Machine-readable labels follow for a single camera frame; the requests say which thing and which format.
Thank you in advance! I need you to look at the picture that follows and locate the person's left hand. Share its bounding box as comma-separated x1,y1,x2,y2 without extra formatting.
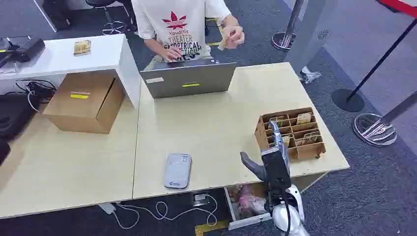
221,25,245,50

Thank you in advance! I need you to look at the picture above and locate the brown cardboard box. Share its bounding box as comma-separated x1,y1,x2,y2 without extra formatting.
42,72,126,135

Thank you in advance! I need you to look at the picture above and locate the person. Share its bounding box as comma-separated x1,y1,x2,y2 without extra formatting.
131,0,245,63

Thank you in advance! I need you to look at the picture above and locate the grey pillar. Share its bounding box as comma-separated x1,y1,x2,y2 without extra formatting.
285,0,339,76

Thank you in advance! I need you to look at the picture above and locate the person's right hand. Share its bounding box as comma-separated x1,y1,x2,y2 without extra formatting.
162,46,184,63

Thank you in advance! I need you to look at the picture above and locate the wooden card box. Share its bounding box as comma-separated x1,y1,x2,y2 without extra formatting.
254,107,327,161

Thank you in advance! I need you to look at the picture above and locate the chrome stanchion post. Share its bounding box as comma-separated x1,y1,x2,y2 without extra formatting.
352,91,417,148
271,0,306,52

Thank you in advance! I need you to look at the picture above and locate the red barrier belt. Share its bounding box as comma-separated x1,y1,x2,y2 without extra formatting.
377,0,417,19

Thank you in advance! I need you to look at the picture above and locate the black stanchion post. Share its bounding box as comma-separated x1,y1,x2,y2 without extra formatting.
331,19,417,114

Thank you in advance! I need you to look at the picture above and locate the grey laptop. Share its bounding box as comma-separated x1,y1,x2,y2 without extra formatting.
140,59,238,100

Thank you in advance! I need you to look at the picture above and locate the white desk shelf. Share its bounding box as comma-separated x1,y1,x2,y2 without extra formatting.
0,33,142,110

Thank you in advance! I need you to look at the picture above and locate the crumpled grey wrapper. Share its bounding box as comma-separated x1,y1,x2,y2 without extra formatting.
299,66,322,85

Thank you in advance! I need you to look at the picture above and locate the black desktop device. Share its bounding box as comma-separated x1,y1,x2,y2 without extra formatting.
0,35,46,68

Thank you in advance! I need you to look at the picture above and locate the small tan card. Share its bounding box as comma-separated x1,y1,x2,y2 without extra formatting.
217,30,236,52

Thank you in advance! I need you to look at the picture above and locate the white power adapter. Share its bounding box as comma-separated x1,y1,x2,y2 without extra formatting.
98,202,117,215

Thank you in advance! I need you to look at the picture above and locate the black cable bundle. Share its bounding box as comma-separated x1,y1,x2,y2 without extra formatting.
15,79,58,113

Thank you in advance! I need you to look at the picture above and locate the black bag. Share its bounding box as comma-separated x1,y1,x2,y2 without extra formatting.
0,93,37,138

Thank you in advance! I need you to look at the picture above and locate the grey card reader device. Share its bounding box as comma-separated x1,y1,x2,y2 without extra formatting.
163,153,192,190

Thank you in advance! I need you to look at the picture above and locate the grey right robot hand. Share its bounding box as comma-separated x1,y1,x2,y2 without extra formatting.
240,121,293,193

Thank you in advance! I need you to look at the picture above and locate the black office chair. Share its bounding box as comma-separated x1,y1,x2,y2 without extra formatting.
85,0,138,36

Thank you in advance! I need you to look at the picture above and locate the white open storage box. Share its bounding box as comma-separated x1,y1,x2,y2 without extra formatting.
224,183,273,231

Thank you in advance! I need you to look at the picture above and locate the white cable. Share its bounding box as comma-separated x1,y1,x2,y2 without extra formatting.
112,193,218,230

